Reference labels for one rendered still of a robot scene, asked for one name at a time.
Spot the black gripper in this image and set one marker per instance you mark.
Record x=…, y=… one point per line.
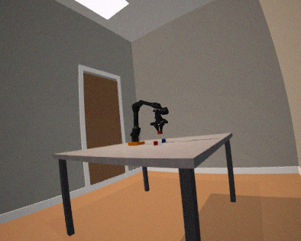
x=158, y=121

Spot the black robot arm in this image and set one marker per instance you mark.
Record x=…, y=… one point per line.
x=136, y=107

